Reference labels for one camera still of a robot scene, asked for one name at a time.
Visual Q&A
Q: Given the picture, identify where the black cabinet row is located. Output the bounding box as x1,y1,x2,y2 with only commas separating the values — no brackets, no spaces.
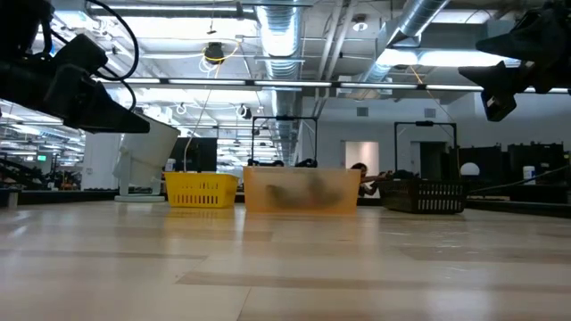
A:
458,142,568,186

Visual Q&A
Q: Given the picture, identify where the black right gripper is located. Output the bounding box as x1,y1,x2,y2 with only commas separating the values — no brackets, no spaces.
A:
458,0,571,123

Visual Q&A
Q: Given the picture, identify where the yellow plastic bin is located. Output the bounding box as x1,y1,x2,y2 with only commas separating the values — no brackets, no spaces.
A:
163,171,240,210

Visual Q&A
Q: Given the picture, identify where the black background rig frame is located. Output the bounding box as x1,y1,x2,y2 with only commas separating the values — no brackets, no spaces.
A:
251,115,319,167
393,120,459,173

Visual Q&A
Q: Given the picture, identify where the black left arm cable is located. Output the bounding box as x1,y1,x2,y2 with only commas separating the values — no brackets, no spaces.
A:
87,0,140,112

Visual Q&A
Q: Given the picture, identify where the orange translucent plastic bin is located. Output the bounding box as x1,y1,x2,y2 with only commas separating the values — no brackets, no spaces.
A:
242,165,362,216

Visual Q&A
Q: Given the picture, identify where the overhead frame light bar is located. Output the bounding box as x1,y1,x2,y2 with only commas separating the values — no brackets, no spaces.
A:
91,77,571,94

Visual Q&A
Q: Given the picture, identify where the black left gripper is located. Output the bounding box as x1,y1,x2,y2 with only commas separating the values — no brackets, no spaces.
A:
43,62,152,136

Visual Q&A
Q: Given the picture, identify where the wide silver ventilation duct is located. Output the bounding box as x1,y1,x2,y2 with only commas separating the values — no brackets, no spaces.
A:
254,0,305,167

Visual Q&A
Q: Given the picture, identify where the black slotted plastic bin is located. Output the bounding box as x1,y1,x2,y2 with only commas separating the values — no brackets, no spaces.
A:
377,175,470,216

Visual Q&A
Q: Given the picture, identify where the black overhead camera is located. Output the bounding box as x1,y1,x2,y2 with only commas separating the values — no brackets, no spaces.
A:
203,41,226,64

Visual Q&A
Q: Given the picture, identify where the slanted silver ventilation duct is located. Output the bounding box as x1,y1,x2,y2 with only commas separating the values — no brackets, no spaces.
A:
356,0,451,84

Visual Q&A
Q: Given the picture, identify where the person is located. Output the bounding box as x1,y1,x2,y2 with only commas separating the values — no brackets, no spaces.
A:
350,161,394,199

